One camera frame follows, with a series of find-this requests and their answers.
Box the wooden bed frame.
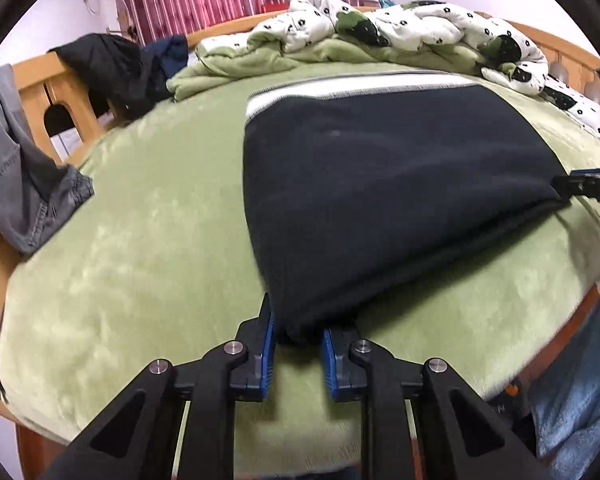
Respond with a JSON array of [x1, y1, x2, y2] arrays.
[[0, 7, 600, 480]]

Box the green fleece blanket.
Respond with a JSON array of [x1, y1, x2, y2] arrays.
[[0, 37, 600, 476]]

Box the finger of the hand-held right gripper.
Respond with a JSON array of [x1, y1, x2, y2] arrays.
[[552, 166, 600, 204]]

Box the grey garment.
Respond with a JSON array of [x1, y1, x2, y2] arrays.
[[0, 65, 95, 256]]

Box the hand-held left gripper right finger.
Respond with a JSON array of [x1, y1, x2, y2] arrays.
[[321, 327, 556, 480]]

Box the black pants with white stripe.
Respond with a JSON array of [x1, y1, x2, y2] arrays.
[[242, 74, 571, 346]]

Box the black jacket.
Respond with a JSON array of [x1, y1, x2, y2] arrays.
[[47, 33, 173, 123]]

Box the person's blue jeans leg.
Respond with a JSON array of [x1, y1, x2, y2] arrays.
[[527, 260, 600, 473]]

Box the white patterned quilt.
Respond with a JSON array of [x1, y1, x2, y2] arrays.
[[197, 0, 600, 138]]

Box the navy cloth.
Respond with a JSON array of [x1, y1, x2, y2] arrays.
[[140, 35, 191, 96]]

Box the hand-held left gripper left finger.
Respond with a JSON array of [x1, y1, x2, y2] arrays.
[[37, 292, 276, 480]]

